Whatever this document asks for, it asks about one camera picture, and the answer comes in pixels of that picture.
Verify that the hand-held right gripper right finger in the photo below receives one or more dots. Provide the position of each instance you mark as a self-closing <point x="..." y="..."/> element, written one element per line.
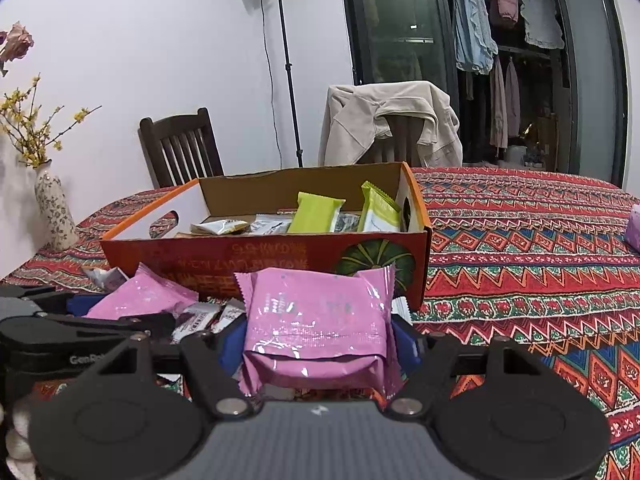
<point x="406" y="347"/>

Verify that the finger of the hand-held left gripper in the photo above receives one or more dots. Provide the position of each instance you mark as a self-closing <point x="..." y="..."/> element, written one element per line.
<point x="82" y="306"/>
<point x="100" y="329"/>

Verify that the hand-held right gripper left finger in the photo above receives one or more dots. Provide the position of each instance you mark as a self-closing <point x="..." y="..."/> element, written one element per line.
<point x="232" y="347"/>

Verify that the white brown print snack packet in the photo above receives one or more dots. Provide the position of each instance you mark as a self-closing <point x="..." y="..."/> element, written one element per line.
<point x="232" y="312"/>
<point x="196" y="322"/>

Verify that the pink snack packet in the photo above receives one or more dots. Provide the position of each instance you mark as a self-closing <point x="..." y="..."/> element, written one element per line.
<point x="145" y="297"/>
<point x="320" y="320"/>

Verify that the orange cardboard box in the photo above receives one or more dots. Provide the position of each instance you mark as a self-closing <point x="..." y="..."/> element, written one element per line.
<point x="300" y="255"/>

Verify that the silver packets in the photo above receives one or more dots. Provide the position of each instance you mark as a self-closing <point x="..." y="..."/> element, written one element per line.
<point x="222" y="227"/>

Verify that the grey patterned snack packet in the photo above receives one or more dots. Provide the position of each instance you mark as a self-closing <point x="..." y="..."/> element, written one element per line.
<point x="347" y="222"/>

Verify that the green snack packet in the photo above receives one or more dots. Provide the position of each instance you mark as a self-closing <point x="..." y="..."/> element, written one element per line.
<point x="382" y="210"/>
<point x="315" y="212"/>

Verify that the person's left hand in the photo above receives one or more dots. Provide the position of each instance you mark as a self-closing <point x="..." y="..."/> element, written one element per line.
<point x="15" y="430"/>

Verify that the floral ceramic vase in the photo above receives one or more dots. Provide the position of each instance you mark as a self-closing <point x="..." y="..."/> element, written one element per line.
<point x="55" y="210"/>

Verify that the dark wooden chair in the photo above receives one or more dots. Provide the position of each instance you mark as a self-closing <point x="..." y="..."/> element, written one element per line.
<point x="180" y="147"/>

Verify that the yellow flower branches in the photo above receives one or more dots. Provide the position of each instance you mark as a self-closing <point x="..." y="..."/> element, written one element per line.
<point x="30" y="125"/>

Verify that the brown wooden chair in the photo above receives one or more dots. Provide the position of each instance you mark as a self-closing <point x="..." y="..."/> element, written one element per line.
<point x="400" y="140"/>

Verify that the beige jacket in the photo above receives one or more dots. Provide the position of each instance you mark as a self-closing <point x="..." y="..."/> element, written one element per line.
<point x="350" y="120"/>

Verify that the purple tissue pack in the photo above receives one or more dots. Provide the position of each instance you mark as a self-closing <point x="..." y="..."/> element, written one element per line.
<point x="634" y="230"/>

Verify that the hanging beige garment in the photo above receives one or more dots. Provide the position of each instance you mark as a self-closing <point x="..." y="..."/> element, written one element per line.
<point x="498" y="105"/>
<point x="512" y="100"/>

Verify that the dried pink roses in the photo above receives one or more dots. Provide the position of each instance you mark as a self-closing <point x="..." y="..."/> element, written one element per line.
<point x="16" y="45"/>

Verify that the studio light on stand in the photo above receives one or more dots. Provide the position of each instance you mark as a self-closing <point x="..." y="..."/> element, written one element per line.
<point x="285" y="60"/>

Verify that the wardrobe with hanging clothes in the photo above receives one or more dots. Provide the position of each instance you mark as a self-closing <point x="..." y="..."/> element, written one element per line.
<point x="395" y="25"/>

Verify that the hanging blue shirt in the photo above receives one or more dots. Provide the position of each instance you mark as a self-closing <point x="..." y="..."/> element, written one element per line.
<point x="470" y="25"/>

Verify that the hanging white garment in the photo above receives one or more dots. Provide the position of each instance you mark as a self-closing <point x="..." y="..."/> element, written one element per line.
<point x="540" y="15"/>

